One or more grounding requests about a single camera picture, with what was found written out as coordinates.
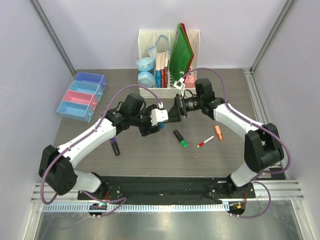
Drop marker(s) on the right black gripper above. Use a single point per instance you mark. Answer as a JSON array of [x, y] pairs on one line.
[[178, 109]]

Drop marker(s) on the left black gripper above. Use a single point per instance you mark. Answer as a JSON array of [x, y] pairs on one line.
[[146, 130]]

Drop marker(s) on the blue washi tape roll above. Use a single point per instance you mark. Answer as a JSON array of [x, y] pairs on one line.
[[161, 125]]

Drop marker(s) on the green black highlighter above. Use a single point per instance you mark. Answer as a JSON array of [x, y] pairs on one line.
[[180, 138]]

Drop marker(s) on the purple black highlighter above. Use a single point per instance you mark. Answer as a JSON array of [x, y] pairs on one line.
[[114, 146]]

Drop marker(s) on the blue drawer bin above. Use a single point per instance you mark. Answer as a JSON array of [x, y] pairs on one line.
[[75, 111], [87, 88]]

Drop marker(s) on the orange mini highlighter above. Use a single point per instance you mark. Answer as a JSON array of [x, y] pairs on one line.
[[218, 132]]

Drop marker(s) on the pink drawer bin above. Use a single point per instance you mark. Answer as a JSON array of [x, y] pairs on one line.
[[81, 98]]

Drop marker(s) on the purple drawer bin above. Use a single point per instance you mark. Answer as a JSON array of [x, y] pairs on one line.
[[92, 78]]

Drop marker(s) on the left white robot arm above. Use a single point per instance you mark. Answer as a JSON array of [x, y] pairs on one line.
[[57, 165]]

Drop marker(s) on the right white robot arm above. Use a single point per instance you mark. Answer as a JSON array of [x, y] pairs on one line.
[[262, 146]]

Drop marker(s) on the lower blue tape dispenser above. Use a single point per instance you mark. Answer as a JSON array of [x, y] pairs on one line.
[[146, 79]]

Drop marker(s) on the blue tape dispenser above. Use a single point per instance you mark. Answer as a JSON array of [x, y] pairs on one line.
[[146, 79], [146, 64]]

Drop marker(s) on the pink eraser box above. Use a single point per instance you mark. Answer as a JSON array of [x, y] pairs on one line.
[[189, 81]]

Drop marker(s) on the red capped white pen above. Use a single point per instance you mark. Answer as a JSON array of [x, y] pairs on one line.
[[205, 141]]

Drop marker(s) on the upper blue tape dispenser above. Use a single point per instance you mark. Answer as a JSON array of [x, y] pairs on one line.
[[146, 64]]

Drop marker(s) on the white file organizer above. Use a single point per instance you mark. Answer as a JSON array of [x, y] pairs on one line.
[[152, 42]]

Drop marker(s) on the red spine book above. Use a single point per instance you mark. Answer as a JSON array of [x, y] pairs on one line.
[[166, 64], [162, 68]]

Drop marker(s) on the blue spine book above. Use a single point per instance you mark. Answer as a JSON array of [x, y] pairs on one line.
[[158, 73]]

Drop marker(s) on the green folder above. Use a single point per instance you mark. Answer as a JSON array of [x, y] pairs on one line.
[[179, 56]]

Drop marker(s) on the blue clear pouch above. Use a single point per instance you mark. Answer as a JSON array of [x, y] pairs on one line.
[[162, 44]]

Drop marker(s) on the red folder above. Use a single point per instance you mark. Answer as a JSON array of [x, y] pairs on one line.
[[189, 47]]

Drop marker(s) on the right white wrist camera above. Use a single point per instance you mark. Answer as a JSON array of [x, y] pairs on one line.
[[179, 84]]

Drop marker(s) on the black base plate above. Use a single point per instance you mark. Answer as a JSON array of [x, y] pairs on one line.
[[171, 190]]

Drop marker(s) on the white cable duct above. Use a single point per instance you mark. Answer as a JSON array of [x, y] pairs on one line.
[[91, 207]]

